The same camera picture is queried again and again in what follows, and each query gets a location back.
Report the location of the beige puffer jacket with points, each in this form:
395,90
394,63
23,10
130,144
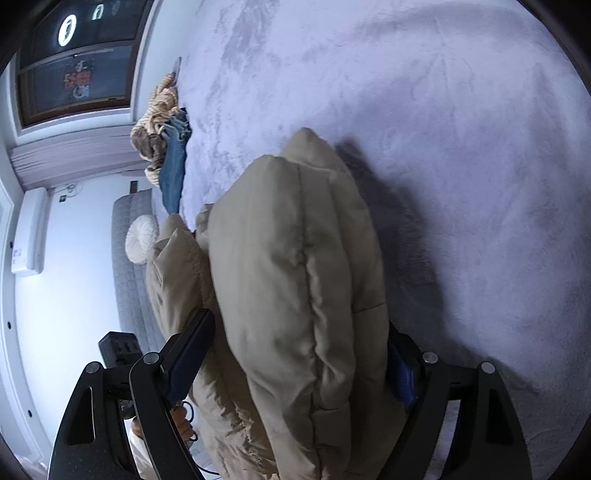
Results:
286,277

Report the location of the black box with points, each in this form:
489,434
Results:
117,346

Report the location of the blue jeans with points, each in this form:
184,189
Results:
174,170

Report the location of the white air conditioner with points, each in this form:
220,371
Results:
30,230

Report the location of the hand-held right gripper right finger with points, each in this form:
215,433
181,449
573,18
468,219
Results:
401,378

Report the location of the person's left hand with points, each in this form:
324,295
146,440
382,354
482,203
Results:
182,422

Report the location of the pale pleated curtain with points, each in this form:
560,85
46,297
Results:
69,157

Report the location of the lavender plush blanket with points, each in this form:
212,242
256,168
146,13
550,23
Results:
415,115

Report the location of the grey quilted sofa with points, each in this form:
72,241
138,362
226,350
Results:
134,295

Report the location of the wall socket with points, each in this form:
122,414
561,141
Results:
62,198

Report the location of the tan knit sweater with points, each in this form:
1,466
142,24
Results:
157,108

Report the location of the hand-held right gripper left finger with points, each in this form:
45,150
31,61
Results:
184,360

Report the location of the dark framed window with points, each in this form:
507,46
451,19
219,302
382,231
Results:
92,60

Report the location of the round white cushion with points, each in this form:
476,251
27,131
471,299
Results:
141,240

